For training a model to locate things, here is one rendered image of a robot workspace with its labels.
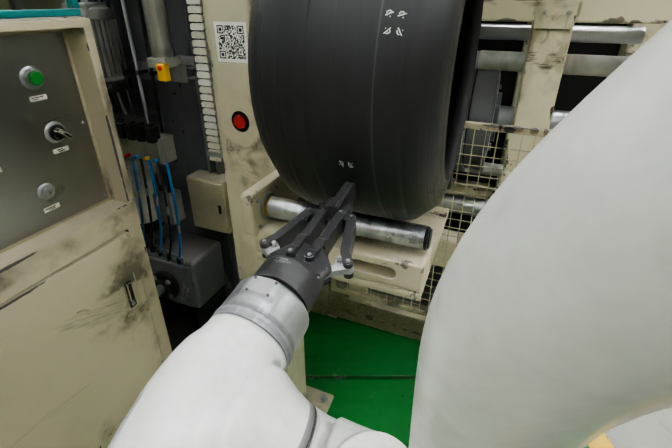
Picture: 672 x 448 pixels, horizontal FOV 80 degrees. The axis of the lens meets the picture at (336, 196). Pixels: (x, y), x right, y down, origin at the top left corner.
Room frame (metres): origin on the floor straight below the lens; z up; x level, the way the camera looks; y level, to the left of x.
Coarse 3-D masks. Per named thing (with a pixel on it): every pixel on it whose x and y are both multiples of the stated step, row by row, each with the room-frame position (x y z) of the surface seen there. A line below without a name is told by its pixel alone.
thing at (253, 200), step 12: (264, 180) 0.78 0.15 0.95; (276, 180) 0.80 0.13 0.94; (252, 192) 0.72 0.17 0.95; (264, 192) 0.75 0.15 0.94; (276, 192) 0.79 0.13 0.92; (288, 192) 0.84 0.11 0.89; (252, 204) 0.71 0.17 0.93; (264, 204) 0.74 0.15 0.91; (252, 216) 0.71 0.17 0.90; (264, 216) 0.74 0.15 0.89; (252, 228) 0.71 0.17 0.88
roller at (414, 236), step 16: (272, 208) 0.73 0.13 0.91; (288, 208) 0.72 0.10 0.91; (304, 208) 0.71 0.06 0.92; (368, 224) 0.66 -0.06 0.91; (384, 224) 0.65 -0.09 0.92; (400, 224) 0.64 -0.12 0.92; (416, 224) 0.64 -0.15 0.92; (384, 240) 0.64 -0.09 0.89; (400, 240) 0.63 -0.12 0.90; (416, 240) 0.62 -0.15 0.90
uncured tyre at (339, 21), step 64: (256, 0) 0.64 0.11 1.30; (320, 0) 0.57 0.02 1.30; (384, 0) 0.54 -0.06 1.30; (448, 0) 0.55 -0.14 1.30; (256, 64) 0.59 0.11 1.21; (320, 64) 0.55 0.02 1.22; (384, 64) 0.52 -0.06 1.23; (448, 64) 0.55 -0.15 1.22; (320, 128) 0.55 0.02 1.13; (384, 128) 0.51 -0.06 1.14; (448, 128) 0.94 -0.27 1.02; (320, 192) 0.61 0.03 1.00; (384, 192) 0.55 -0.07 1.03
